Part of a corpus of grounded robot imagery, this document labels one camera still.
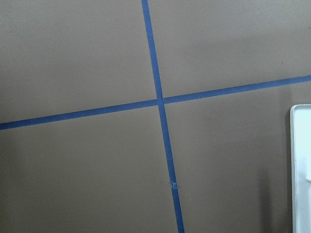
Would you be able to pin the white towel rack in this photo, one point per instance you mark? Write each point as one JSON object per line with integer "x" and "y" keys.
{"x": 300, "y": 126}

